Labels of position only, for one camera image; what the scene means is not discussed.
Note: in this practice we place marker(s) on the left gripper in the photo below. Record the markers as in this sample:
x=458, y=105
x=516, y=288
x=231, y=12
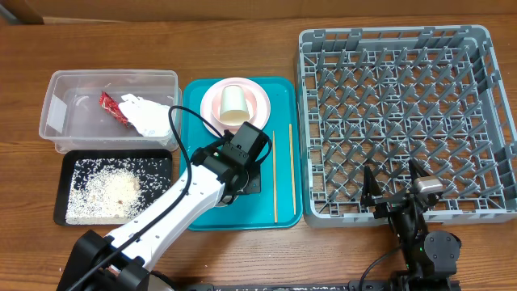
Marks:
x=254, y=183

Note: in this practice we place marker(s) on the grey dishwasher rack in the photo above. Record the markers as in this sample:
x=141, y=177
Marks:
x=379, y=97

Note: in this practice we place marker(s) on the rice leftovers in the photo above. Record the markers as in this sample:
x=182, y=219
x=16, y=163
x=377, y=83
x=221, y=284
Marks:
x=109, y=191

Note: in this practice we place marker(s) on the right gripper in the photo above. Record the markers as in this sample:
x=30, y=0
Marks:
x=388, y=204

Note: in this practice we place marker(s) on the clear plastic bin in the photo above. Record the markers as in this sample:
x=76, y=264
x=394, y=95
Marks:
x=73, y=118

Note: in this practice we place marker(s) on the cream paper cup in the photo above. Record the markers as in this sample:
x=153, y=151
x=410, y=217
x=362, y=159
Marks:
x=233, y=110

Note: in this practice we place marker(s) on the black tray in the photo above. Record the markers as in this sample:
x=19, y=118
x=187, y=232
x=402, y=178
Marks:
x=68, y=167

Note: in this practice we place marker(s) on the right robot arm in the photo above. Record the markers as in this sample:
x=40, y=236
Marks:
x=430, y=256

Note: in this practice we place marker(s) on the red snack wrapper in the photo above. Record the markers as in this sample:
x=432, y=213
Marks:
x=112, y=107

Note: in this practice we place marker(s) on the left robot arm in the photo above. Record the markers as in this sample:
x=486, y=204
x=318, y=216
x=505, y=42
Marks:
x=124, y=259

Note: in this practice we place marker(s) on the teal serving tray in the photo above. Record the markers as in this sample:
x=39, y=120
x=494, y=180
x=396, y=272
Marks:
x=256, y=211

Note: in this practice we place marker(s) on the white napkin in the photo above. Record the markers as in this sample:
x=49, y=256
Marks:
x=150, y=119

